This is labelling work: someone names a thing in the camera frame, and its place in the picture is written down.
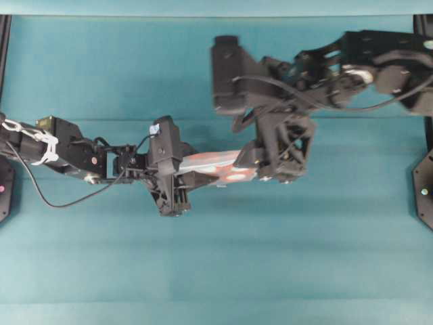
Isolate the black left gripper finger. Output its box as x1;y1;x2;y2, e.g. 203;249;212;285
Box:
177;171;219;190

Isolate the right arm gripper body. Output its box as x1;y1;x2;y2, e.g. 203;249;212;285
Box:
256;112;316;183

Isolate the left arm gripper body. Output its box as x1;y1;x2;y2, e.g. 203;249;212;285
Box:
143;149;191;217

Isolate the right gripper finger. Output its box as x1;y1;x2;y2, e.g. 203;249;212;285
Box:
233;139;263;170

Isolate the red tape roll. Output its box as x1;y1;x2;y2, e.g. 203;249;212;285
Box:
216;170;256;186

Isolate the clear zip bag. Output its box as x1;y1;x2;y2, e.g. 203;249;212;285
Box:
177;150;256;186

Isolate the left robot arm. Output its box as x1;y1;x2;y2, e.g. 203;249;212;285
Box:
1;114;218;217

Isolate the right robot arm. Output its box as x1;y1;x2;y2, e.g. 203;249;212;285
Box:
212;30;432;183

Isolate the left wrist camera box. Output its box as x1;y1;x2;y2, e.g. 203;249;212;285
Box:
147;115;198;176

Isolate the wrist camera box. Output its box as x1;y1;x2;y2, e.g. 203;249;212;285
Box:
147;115;198;176
210;35;271;118

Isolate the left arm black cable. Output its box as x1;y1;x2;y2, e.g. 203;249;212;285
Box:
5;133;160;208

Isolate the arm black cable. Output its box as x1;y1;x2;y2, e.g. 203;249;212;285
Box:
5;133;160;208
231;74;433;133

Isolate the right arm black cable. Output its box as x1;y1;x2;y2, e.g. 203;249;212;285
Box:
231;74;433;133

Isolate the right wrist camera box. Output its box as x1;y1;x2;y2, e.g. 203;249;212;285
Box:
210;35;271;118

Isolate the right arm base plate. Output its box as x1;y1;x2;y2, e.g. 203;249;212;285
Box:
412;150;433;230

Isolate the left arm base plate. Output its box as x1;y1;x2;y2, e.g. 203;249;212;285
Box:
0;157;16;222

